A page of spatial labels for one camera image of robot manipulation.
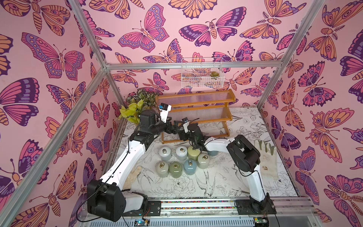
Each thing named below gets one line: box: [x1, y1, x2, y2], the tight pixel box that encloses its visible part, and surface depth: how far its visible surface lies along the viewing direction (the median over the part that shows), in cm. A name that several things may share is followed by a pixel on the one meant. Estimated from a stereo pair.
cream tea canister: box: [155, 161, 170, 178], surface depth 83 cm
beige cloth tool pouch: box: [254, 139, 279, 180], surface depth 92 cm
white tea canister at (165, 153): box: [158, 146, 172, 162], surface depth 89 cm
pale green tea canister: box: [196, 152, 210, 170], surface depth 85 cm
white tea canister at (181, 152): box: [175, 145, 188, 161], surface depth 89 cm
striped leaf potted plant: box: [120, 88, 157, 116], surface depth 94 cm
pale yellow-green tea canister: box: [187, 145, 201, 161], surface depth 88 cm
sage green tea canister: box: [169, 161, 183, 179], surface depth 82 cm
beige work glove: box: [122, 165, 143, 192], surface depth 86 cm
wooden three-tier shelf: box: [155, 88, 236, 144], surface depth 109 cm
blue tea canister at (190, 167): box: [183, 158, 198, 176], surface depth 83 cm
